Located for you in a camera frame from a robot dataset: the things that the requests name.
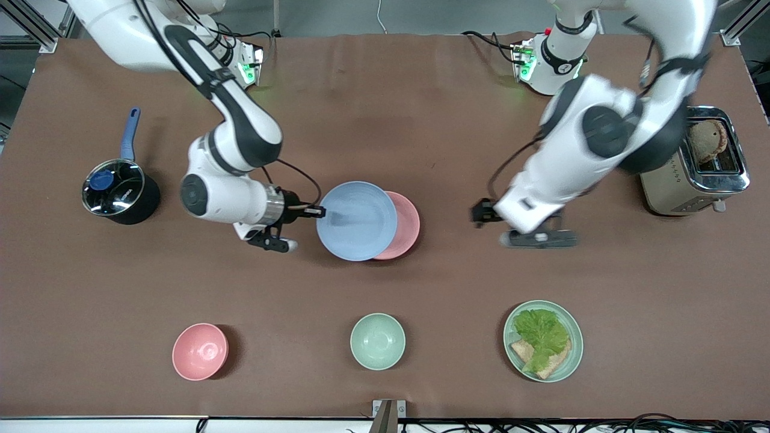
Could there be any blue plate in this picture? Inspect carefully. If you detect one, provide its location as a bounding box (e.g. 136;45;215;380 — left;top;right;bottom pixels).
316;181;398;262

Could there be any pink plate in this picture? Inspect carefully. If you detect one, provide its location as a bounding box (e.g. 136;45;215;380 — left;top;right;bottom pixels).
373;191;421;261

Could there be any green lettuce leaf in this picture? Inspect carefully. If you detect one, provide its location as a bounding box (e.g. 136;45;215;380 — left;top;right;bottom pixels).
513;309;570;373

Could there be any green bowl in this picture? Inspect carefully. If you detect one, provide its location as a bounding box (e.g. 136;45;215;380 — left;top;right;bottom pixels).
350;313;406;371

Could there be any green plate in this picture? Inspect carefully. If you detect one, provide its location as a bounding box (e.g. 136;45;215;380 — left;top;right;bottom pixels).
504;300;584;383

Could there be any toast bread slice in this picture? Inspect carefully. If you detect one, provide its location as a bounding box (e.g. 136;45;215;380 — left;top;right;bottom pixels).
510;339;572;380

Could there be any pink bowl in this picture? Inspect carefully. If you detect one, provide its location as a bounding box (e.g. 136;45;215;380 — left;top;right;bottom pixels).
172;323;229;381

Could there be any glass lid with blue knob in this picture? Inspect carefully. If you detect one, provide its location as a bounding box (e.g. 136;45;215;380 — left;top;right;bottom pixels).
82;159;146;216

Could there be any silver toaster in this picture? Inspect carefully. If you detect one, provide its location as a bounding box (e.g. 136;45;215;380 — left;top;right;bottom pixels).
639;106;751;217

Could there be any brown bread in toaster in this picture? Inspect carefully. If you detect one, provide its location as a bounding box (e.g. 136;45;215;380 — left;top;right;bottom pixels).
688;119;729;165

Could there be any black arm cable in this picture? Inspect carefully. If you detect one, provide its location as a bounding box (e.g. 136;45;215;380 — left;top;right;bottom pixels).
486;135;545;202

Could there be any black pot with blue handle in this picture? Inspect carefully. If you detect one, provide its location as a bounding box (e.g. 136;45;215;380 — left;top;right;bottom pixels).
82;107;161;226

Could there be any black base cable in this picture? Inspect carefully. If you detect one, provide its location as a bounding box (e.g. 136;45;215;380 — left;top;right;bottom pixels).
461;30;519;63

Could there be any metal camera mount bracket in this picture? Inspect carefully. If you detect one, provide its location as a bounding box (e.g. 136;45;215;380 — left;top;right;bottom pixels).
371;399;407;433

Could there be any black cable bundle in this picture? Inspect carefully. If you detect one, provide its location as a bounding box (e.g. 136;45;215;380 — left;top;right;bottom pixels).
397;413;770;433

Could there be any aluminium frame profile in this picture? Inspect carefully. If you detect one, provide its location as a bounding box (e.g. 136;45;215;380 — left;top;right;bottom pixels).
0;0;76;54
721;0;770;48

